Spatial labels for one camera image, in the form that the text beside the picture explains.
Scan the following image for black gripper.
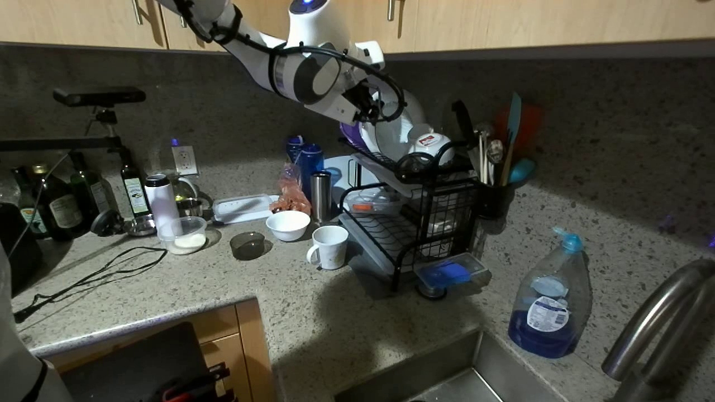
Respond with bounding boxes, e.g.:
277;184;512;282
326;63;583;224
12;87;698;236
344;76;392;125

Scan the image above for black two-tier dish rack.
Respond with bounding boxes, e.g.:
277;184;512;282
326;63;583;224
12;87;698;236
338;142;493;301

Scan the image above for small white bowl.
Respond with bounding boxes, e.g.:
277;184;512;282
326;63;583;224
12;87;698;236
264;207;316;245

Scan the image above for clear blue dish soap bottle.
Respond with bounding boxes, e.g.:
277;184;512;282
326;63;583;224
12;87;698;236
507;226;595;359

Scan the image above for white mug red print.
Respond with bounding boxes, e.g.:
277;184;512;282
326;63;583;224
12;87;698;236
406;130;459;165

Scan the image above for black utensil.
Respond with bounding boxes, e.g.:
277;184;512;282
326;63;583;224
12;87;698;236
450;98;480;146

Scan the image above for small orange item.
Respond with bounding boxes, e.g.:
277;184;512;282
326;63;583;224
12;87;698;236
346;197;378;216

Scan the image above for stainless steel tumbler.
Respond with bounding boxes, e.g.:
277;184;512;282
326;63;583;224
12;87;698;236
308;169;335;226

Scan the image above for orange red bag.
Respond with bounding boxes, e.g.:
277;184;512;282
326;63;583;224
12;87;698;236
271;164;316;216

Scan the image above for metal utensils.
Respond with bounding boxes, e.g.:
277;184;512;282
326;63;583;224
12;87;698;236
473;123;507;185

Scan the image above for teal spatula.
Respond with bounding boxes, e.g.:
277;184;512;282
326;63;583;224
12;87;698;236
500;89;525;185

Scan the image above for white rectangular lid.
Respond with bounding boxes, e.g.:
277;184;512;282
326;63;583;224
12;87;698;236
213;193;283;226

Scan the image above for black mesh utensil holder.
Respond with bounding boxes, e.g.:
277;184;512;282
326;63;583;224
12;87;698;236
475;182;518;224

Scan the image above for red spatula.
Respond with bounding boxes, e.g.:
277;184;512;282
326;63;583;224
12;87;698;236
516;100;545;164

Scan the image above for teal spoon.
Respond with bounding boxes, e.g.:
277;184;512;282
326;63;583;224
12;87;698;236
507;157;539;191

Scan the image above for wooden upper cabinets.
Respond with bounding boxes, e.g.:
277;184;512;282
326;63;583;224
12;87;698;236
0;0;715;56

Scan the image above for blue sponge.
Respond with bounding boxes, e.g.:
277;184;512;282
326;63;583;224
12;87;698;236
421;260;475;290

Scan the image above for clear tub white contents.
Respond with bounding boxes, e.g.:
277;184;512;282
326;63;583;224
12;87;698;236
163;215;213;258

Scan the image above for white bottle black lid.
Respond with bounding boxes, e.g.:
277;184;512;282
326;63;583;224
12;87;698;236
142;173;186;243

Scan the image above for dark bottle white label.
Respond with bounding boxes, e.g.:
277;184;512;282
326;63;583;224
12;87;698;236
117;147;157;229

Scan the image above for wooden lower cabinet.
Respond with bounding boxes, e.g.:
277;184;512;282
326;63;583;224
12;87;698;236
42;297;279;402

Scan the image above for stainless steel sink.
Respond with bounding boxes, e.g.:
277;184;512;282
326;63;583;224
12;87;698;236
334;327;571;402

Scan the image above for dark green wine bottle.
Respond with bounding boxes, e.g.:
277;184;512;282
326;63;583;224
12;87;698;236
31;164;98;241

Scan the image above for dark glass bottle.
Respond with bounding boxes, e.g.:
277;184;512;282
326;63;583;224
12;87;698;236
8;164;49;241

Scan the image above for steel faucet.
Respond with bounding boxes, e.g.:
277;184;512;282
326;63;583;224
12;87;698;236
599;254;715;402

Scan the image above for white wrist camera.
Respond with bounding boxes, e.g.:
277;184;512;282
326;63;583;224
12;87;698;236
356;41;389;69

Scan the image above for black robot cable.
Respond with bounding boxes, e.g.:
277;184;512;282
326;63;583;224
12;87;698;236
174;0;412;125

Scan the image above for white wall outlet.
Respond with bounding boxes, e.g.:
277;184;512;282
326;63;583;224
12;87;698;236
167;142;202;178

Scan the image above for black stereo camera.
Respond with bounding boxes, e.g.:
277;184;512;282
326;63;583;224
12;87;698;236
51;85;148;109

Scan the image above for thin black cable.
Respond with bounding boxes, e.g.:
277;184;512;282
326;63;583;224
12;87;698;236
12;243;170;325

